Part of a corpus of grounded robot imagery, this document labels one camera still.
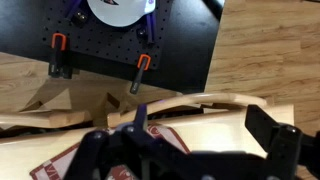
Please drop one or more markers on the red patterned cloth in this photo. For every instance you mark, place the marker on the red patterned cloth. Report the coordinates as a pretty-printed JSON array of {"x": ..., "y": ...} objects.
[{"x": 55, "y": 166}]

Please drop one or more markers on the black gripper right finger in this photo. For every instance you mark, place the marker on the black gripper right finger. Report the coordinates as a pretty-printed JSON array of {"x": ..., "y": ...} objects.
[{"x": 283, "y": 150}]

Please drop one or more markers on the black pegboard plate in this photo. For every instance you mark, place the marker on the black pegboard plate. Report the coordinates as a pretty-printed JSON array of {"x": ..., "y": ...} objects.
[{"x": 110, "y": 40}]

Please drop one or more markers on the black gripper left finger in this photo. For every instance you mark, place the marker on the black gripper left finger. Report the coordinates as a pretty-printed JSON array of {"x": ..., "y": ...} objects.
[{"x": 110, "y": 153}]

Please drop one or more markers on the orange black clamp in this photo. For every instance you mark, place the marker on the orange black clamp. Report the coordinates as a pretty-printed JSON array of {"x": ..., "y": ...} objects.
[
  {"x": 56, "y": 66},
  {"x": 137, "y": 81}
]

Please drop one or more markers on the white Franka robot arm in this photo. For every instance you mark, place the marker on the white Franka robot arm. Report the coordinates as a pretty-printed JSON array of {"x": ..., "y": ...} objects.
[{"x": 120, "y": 13}]

